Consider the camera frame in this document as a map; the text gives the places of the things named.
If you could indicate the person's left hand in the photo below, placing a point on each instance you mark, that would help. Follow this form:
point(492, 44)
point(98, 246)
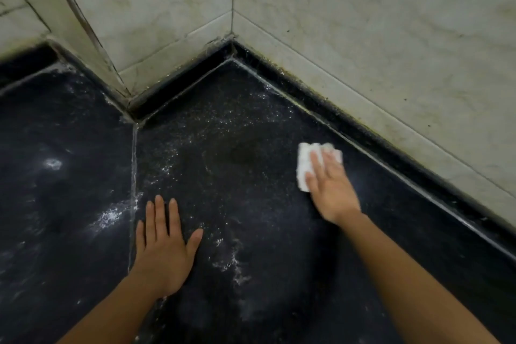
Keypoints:
point(163, 261)

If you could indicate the person's right hand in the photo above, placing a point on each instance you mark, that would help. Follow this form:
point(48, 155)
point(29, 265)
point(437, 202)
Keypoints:
point(332, 194)

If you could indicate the person's left middle finger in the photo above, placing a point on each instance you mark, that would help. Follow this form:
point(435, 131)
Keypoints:
point(161, 216)

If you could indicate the person's right thumb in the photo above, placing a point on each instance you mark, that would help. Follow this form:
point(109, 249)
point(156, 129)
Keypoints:
point(311, 183)

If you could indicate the person's left little finger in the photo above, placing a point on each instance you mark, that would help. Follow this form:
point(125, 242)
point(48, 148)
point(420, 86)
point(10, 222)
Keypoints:
point(140, 235)

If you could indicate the person's left thumb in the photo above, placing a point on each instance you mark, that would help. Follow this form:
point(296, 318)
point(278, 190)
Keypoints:
point(194, 243)

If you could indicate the white cleaning cloth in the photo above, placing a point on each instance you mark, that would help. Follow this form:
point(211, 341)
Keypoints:
point(305, 160)

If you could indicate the person's left forearm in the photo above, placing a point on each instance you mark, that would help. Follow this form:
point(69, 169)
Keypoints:
point(111, 311)

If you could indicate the person's right forearm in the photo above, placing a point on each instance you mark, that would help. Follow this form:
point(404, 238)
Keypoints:
point(407, 287)

